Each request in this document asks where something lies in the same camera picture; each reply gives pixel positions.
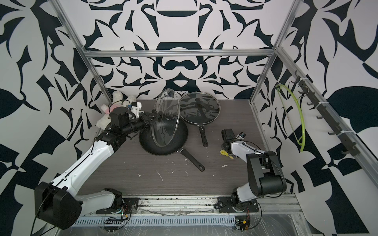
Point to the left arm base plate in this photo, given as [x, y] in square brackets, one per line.
[124, 205]

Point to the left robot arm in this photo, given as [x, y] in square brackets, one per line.
[58, 202]

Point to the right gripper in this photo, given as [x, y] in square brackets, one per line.
[223, 145]

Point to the white teddy bear pink shirt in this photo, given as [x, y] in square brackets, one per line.
[118, 101]

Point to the aluminium frame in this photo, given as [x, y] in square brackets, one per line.
[366, 159]

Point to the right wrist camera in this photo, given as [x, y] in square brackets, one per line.
[241, 136]

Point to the small black frying pan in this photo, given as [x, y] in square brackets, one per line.
[202, 132]

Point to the large glass pot lid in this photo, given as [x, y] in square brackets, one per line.
[167, 109]

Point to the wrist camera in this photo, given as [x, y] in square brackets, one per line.
[241, 136]
[136, 108]

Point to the large black frying pan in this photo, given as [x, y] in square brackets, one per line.
[176, 145]

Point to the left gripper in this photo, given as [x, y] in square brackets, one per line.
[145, 120]

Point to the black wall hook rack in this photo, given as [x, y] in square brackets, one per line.
[328, 113]

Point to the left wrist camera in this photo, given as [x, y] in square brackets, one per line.
[136, 108]

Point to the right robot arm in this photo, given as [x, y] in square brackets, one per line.
[265, 176]

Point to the yellow cleaning cloth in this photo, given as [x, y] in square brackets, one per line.
[225, 153]

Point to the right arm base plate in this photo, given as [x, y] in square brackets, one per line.
[232, 205]

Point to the small glass pan lid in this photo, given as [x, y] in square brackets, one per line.
[200, 108]

